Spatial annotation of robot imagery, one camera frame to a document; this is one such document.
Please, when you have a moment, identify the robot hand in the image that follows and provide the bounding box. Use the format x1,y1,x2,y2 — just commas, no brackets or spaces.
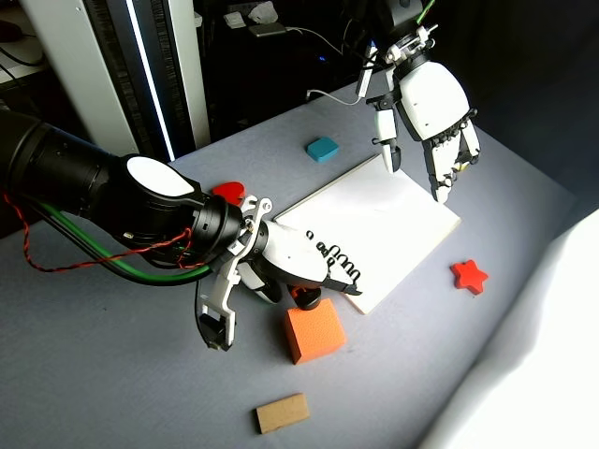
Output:
366,59,482,205
237,222,365,306

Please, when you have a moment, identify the black and orange utility knife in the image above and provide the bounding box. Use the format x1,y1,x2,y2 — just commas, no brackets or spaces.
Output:
289,284,324,312

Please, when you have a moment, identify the orange cube block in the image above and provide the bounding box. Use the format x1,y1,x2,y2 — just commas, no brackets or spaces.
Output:
285,297,347,365

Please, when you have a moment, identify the white adapter with blue plug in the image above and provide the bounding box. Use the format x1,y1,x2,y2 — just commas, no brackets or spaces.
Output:
356,44,378,99

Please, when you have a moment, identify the white paper pad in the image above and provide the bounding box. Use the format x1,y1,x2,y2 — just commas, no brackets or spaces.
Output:
273,153,462,315

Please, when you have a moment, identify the red heart block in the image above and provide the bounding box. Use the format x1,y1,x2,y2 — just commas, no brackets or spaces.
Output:
211,181,247,207

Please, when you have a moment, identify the blue rounded block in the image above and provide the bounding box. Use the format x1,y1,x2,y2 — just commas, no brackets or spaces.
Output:
306,137,341,164

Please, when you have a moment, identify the flat wooden block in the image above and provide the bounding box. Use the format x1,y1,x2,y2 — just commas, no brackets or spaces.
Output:
255,392,312,435

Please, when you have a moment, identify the red star block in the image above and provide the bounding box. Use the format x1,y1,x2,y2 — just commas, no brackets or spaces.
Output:
449,259,489,296

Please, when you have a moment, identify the grey flat device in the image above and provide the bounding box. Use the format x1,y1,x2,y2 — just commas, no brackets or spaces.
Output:
247,22,287,37

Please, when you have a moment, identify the white crumpled item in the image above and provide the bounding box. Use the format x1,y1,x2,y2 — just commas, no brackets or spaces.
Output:
247,1,279,24

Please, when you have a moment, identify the grey table cloth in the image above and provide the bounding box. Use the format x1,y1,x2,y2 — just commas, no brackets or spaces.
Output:
0,81,579,449

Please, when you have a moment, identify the white blurred cover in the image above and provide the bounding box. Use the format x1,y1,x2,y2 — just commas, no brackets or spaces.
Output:
417,205,599,449

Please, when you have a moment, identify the white column with light strip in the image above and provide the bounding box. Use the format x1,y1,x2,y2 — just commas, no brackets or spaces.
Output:
18,0,212,163

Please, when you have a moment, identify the white desk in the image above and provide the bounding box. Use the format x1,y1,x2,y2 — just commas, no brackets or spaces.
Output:
0,4,48,85

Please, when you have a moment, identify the white adapter cable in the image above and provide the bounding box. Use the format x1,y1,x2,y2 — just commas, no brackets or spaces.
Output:
306,88,364,107

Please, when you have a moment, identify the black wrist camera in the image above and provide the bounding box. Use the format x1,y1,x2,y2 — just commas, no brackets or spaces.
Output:
198,313,234,352

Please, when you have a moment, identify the thin white device cable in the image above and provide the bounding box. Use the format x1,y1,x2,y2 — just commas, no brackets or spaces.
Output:
285,26,346,56

